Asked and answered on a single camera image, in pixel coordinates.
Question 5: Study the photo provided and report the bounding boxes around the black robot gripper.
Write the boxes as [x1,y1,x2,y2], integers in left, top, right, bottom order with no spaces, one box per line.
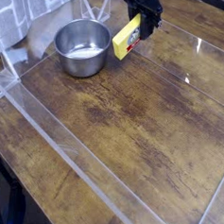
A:
[125,0,163,41]

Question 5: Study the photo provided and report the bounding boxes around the yellow butter block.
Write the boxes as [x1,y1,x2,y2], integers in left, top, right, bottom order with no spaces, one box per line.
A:
[112,13,141,60]

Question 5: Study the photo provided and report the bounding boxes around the stainless steel bowl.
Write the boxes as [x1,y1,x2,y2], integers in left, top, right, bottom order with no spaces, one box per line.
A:
[54,18,112,78]

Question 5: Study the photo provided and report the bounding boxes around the grey white patterned cloth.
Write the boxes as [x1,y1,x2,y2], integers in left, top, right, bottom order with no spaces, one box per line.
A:
[0,0,71,53]

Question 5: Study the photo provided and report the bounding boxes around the clear acrylic corner bracket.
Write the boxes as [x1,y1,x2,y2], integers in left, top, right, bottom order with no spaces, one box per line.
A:
[79,0,111,23]

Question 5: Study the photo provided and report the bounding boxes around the clear acrylic barrier wall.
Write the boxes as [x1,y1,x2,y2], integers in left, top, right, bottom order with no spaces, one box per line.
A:
[0,0,198,224]

